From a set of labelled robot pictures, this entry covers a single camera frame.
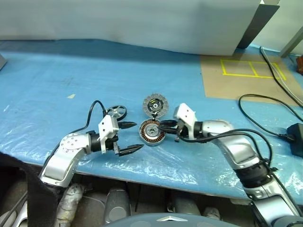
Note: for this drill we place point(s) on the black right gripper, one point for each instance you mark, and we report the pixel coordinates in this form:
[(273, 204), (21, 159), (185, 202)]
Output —
[(181, 131)]

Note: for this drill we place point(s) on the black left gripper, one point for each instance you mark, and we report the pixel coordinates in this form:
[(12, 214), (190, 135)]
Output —
[(111, 144)]

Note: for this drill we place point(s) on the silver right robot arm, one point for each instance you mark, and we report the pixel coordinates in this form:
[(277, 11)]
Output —
[(236, 146)]

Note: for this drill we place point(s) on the brown cardboard sheet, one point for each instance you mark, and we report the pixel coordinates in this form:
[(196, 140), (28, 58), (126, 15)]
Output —
[(225, 87)]

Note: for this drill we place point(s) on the dark grey rounded shape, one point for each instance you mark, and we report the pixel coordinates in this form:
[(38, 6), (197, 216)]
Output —
[(117, 205)]

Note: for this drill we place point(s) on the small white scrap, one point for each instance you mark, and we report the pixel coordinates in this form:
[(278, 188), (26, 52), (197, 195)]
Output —
[(71, 96)]

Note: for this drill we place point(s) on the blue plastic table cover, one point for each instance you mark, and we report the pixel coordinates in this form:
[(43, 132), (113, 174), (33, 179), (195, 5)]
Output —
[(94, 71)]

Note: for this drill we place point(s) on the yellow tape rectangle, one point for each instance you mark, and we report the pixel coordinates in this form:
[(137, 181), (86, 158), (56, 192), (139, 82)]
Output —
[(222, 67)]

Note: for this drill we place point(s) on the silver rounded shape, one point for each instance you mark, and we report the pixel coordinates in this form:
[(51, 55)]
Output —
[(71, 203)]

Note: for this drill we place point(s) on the blue-grey robot torso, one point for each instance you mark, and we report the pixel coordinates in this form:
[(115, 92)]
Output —
[(165, 221)]

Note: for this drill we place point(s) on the white board panel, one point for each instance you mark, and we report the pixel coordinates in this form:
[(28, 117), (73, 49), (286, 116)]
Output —
[(118, 21)]

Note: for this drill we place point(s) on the black power adapter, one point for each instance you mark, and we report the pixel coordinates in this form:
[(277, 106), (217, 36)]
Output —
[(296, 139)]

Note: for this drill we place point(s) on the dark grey panel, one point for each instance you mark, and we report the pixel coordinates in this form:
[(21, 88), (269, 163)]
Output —
[(258, 26)]

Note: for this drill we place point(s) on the red-brown object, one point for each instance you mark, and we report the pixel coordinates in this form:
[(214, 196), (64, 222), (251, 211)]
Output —
[(299, 65)]

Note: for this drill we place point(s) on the grey flat object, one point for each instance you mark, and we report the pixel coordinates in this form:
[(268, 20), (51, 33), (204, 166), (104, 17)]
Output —
[(2, 62)]

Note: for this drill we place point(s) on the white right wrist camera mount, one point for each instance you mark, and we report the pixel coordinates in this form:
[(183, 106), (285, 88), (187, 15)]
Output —
[(185, 116)]

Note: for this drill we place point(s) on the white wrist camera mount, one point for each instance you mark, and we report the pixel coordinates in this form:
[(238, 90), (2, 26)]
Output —
[(106, 127), (185, 116)]

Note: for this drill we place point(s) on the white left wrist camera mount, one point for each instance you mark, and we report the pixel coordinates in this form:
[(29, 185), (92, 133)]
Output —
[(106, 127)]

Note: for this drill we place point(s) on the grey metal frame panel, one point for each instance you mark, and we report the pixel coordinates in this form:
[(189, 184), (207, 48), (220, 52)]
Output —
[(292, 41)]

